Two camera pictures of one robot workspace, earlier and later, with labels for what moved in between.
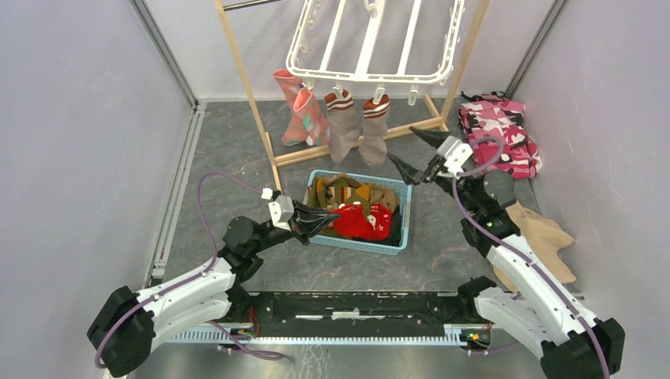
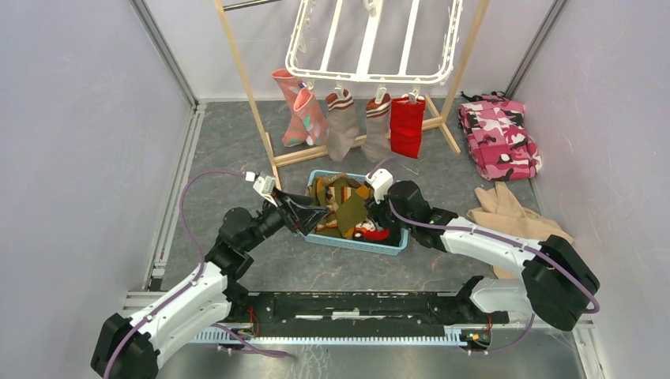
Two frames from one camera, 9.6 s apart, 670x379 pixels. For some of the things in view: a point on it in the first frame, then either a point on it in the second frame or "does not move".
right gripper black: [413, 175] -> [375, 212]
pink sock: [288, 86] does not move
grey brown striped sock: [342, 122] does not move
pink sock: [315, 125] does not move
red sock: [350, 220] -> [406, 125]
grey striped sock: [373, 147] does not move
